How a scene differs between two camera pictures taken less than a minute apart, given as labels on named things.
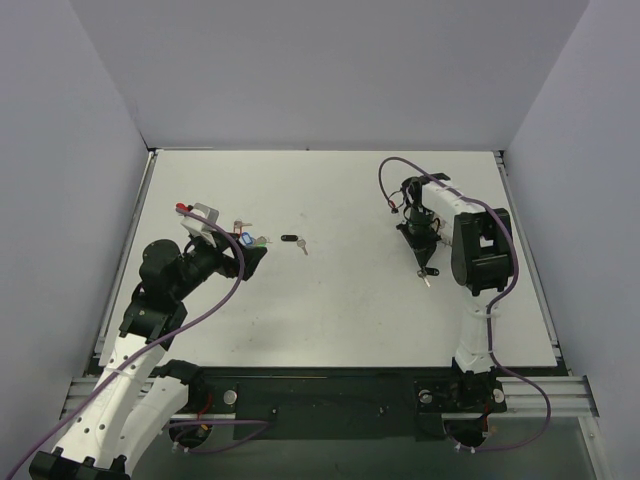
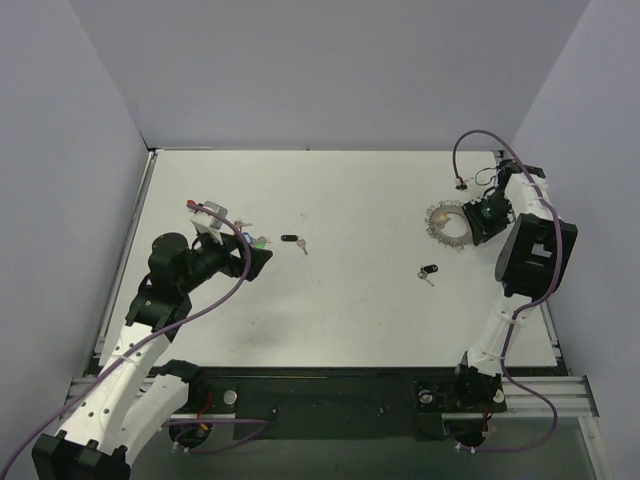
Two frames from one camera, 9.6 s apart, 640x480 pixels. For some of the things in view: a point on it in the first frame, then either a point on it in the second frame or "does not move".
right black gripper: [419, 236] -> [478, 223]
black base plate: [343, 403] does not move
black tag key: [427, 271] does not move
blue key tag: [247, 238] does not move
